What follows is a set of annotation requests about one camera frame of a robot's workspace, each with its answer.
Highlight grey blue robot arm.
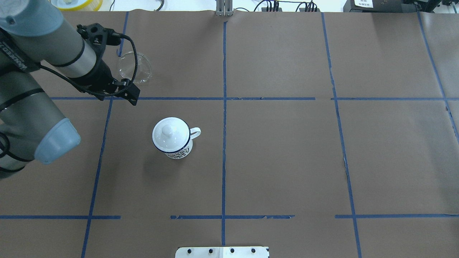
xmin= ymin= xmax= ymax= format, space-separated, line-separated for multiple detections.
xmin=0 ymin=0 xmax=140 ymax=179

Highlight white enamel mug lid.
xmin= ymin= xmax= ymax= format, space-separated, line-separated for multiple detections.
xmin=151 ymin=117 xmax=191 ymax=153

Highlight black device box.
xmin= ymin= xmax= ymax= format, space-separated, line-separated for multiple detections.
xmin=343 ymin=0 xmax=442 ymax=13

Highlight aluminium frame post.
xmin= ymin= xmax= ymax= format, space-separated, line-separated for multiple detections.
xmin=215 ymin=0 xmax=234 ymax=16

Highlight yellow rimmed bowl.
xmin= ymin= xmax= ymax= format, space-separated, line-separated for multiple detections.
xmin=49 ymin=0 xmax=104 ymax=11

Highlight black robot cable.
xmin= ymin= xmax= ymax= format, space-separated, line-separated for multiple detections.
xmin=39 ymin=32 xmax=138 ymax=97

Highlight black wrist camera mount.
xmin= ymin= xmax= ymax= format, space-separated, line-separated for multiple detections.
xmin=77 ymin=23 xmax=122 ymax=56

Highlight white enamel mug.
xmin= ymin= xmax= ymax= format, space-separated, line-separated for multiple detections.
xmin=151 ymin=117 xmax=201 ymax=159

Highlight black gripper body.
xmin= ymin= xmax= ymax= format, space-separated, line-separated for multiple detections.
xmin=79 ymin=61 xmax=140 ymax=106

